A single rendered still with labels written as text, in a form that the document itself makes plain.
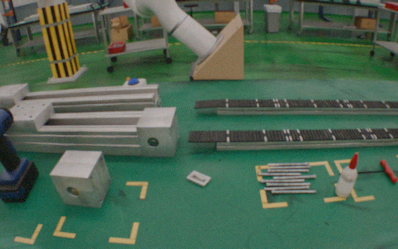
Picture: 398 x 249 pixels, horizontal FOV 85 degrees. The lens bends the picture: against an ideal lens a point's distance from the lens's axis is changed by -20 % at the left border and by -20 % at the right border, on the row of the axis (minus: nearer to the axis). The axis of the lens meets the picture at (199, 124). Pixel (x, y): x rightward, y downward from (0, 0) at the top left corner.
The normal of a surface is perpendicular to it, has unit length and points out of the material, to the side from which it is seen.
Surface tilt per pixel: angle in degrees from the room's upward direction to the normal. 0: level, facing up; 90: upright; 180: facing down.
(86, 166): 0
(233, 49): 90
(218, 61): 90
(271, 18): 94
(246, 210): 0
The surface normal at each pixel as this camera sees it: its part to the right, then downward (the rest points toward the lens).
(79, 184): -0.07, 0.53
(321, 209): -0.05, -0.85
